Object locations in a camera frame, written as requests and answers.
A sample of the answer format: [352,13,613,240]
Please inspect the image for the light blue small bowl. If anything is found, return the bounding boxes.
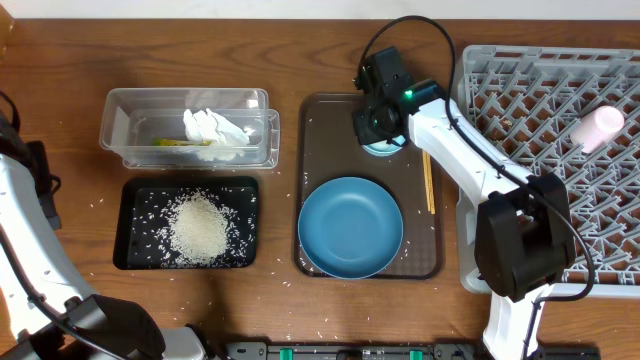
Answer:
[363,135,406,157]

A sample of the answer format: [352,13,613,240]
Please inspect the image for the wooden chopstick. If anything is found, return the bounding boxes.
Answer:
[424,152,436,215]
[422,151,435,215]

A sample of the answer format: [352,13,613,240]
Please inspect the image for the dark blue plate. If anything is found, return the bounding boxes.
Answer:
[297,177,404,279]

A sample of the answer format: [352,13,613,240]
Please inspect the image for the white tissue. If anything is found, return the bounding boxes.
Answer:
[183,108,250,146]

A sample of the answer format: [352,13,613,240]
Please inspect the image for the pink cup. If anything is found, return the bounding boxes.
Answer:
[570,106,625,153]

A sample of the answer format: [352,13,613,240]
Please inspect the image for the pile of white rice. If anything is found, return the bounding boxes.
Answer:
[152,188,255,268]

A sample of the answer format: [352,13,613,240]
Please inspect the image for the yellow green snack wrapper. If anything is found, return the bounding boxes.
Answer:
[152,138,212,147]

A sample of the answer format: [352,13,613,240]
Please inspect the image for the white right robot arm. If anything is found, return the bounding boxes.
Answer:
[353,47,576,359]

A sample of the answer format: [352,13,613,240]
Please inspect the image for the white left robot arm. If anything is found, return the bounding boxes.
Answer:
[1,108,209,359]

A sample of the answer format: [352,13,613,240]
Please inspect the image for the grey dishwasher rack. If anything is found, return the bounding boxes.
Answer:
[454,45,639,298]

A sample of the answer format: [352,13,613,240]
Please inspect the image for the clear plastic waste bin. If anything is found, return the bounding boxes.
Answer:
[100,88,280,170]

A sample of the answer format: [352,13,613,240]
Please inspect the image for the black waste tray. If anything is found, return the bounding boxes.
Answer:
[113,176,258,270]

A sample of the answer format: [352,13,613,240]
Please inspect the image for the dark brown serving tray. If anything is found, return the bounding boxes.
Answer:
[294,93,444,280]

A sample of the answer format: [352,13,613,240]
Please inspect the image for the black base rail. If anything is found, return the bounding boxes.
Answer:
[222,340,601,360]

